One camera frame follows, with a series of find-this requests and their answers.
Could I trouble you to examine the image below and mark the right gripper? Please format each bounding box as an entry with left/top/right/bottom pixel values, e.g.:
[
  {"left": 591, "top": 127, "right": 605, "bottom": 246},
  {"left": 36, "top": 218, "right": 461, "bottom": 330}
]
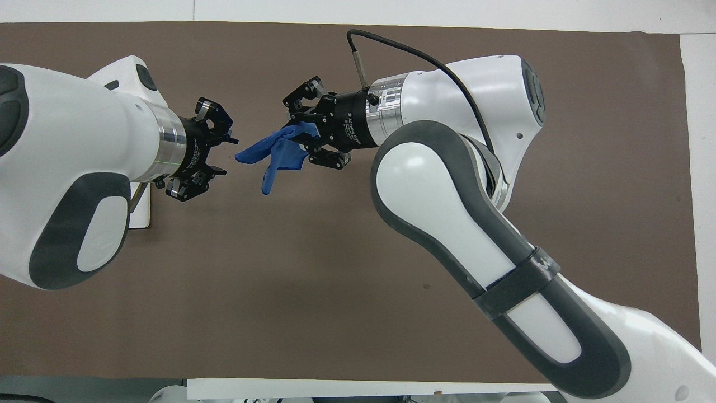
[{"left": 282, "top": 77, "right": 377, "bottom": 170}]

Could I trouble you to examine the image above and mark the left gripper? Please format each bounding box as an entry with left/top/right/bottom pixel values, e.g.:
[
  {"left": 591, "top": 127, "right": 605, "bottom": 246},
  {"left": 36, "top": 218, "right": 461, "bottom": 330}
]
[{"left": 165, "top": 97, "right": 239, "bottom": 203}]

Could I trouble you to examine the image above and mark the blue towel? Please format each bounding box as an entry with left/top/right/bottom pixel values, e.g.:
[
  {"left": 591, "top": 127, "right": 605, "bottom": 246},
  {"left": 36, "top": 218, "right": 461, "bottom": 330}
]
[{"left": 235, "top": 123, "right": 319, "bottom": 196}]

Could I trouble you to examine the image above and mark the white rack base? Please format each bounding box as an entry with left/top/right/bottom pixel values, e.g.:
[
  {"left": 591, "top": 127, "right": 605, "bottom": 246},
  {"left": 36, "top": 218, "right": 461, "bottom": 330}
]
[{"left": 128, "top": 181, "right": 151, "bottom": 229}]

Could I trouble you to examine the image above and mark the black cable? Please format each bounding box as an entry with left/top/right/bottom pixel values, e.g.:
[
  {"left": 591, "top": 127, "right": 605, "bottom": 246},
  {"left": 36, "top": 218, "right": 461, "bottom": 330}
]
[{"left": 346, "top": 29, "right": 498, "bottom": 155}]

